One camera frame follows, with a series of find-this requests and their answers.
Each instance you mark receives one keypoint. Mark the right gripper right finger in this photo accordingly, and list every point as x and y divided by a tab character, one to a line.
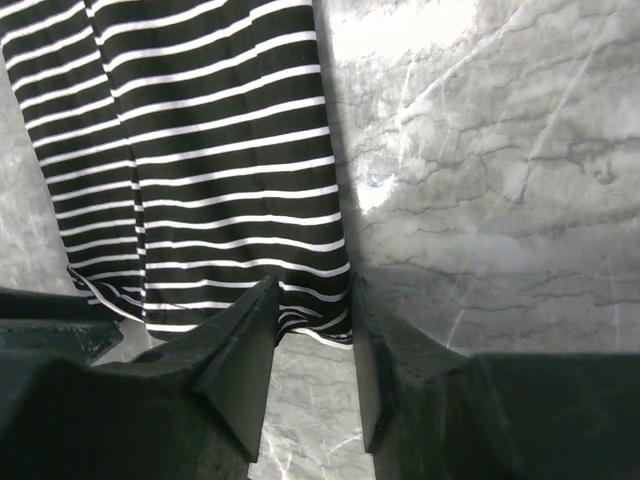
428	412

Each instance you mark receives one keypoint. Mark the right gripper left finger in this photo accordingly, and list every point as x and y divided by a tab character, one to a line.
191	408

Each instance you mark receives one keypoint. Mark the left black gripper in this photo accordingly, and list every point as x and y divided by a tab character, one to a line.
62	324

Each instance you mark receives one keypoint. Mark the striped multicolour tank top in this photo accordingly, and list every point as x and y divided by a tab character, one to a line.
187	152

